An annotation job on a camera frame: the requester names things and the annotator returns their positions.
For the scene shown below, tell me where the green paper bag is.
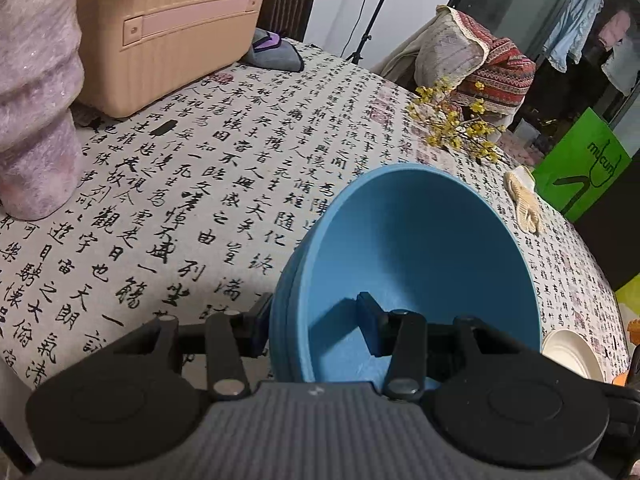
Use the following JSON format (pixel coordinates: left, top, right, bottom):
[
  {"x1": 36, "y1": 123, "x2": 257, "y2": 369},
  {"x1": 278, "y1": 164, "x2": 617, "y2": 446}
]
[{"x1": 531, "y1": 107, "x2": 632, "y2": 223}]

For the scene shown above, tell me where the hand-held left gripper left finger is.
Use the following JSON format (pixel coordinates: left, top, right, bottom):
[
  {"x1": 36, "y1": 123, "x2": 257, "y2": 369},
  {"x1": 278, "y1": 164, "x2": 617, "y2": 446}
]
[{"x1": 107, "y1": 292, "x2": 275, "y2": 403}]

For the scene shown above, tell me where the yellow-green snack box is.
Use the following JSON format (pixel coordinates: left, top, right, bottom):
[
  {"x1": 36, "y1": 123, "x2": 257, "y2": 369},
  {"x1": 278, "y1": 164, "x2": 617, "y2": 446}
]
[{"x1": 614, "y1": 280, "x2": 640, "y2": 346}]

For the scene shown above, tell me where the pink beige small suitcase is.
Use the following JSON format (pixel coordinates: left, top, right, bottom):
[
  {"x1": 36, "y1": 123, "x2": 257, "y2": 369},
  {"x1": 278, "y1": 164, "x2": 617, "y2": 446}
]
[{"x1": 75, "y1": 0, "x2": 276, "y2": 120}]

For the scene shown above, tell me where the white hanging garment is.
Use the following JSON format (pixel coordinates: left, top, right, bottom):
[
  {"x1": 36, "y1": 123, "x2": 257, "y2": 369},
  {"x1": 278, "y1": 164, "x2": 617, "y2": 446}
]
[{"x1": 600, "y1": 35, "x2": 640, "y2": 97}]

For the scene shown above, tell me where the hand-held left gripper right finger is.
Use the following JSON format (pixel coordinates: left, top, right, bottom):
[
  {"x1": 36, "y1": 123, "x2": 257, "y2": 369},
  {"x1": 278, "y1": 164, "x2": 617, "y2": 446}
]
[{"x1": 356, "y1": 291, "x2": 541, "y2": 401}]

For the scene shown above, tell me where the yellow dotted work glove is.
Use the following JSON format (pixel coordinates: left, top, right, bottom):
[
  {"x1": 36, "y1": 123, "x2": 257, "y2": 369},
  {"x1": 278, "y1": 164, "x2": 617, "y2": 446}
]
[{"x1": 504, "y1": 166, "x2": 543, "y2": 236}]

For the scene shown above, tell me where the pink floor mat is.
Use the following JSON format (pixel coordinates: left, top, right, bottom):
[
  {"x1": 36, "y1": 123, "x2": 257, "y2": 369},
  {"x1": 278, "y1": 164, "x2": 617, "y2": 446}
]
[{"x1": 507, "y1": 137, "x2": 543, "y2": 166}]

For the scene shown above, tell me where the light blue hanging shirt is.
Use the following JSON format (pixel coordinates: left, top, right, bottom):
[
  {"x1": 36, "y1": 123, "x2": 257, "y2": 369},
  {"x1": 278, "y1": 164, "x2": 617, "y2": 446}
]
[{"x1": 542, "y1": 0, "x2": 608, "y2": 73}]

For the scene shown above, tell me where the black paper bag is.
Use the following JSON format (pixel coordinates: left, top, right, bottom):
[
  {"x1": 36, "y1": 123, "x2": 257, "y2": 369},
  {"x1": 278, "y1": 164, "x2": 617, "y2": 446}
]
[{"x1": 572, "y1": 152, "x2": 640, "y2": 291}]

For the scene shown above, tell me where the dark wooden chair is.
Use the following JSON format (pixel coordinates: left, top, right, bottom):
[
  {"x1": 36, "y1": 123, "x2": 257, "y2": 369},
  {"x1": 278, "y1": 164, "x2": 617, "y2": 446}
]
[{"x1": 256, "y1": 0, "x2": 325, "y2": 41}]

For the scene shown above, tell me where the pink hanging garment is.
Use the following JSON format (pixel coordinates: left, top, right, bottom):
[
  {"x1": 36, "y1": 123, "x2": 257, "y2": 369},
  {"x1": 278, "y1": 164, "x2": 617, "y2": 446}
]
[{"x1": 597, "y1": 7, "x2": 632, "y2": 52}]

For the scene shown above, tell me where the cream ribbed plate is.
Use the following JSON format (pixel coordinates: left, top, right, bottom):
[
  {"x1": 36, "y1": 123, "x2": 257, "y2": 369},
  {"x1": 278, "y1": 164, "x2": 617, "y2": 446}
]
[{"x1": 541, "y1": 329, "x2": 605, "y2": 383}]

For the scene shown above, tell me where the bundle of yellow blossom branches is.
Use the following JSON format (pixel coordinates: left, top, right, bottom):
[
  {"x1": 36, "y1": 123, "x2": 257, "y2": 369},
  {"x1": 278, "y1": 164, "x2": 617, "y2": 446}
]
[{"x1": 405, "y1": 77, "x2": 507, "y2": 163}]

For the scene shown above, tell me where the studio light on black stand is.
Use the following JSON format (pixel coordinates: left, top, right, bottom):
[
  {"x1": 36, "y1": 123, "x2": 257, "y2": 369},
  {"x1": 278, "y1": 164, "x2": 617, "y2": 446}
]
[{"x1": 344, "y1": 0, "x2": 406, "y2": 66}]

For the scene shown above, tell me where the red patterned lace-trimmed cloth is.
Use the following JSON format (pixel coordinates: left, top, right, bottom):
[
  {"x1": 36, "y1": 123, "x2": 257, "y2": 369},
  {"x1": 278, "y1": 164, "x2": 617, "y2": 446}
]
[{"x1": 415, "y1": 5, "x2": 537, "y2": 116}]

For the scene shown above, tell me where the grey purple pouch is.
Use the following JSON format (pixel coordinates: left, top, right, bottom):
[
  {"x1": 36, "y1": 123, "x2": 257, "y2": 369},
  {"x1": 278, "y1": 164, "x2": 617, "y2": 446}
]
[{"x1": 240, "y1": 27, "x2": 305, "y2": 72}]

